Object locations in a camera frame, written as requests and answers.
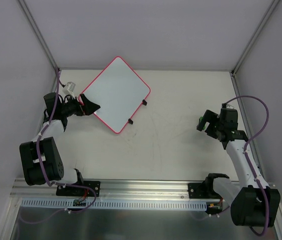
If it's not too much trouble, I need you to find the pink framed whiteboard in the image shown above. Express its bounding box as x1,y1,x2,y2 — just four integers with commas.
81,56,151,134

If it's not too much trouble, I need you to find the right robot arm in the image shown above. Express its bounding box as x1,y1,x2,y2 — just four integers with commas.
194,105,281,228

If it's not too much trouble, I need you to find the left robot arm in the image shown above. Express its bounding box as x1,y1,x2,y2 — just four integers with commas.
19,92,101,196

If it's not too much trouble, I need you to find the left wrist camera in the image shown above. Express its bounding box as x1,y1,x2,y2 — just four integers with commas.
62,81,76,98

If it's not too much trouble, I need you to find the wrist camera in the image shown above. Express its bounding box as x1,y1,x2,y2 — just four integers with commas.
62,81,76,98
221,103,235,110

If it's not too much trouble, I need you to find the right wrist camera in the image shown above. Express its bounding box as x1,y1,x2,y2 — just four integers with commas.
221,103,235,110

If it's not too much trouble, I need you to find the wire whiteboard stand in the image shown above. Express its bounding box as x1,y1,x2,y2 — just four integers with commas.
128,99,147,125

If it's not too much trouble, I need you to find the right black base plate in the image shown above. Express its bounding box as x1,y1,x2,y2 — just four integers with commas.
188,182,221,199

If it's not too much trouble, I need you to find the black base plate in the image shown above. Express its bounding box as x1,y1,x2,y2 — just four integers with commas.
188,182,221,199
56,180,101,197

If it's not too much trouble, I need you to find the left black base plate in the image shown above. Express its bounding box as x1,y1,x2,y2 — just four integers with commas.
56,180,101,197

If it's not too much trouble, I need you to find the left aluminium frame post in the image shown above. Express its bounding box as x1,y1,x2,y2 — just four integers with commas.
17,0,61,75

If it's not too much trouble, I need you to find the aluminium frame post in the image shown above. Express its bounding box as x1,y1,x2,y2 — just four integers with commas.
17,0,61,75
231,0,281,76

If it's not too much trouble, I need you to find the white slotted cable duct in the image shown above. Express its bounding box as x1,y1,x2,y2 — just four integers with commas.
20,198,208,212

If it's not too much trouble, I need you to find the aluminium mounting rail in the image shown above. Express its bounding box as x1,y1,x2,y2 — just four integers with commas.
9,178,195,202

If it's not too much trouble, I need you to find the right aluminium frame post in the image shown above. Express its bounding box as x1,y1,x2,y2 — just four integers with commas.
231,0,281,76

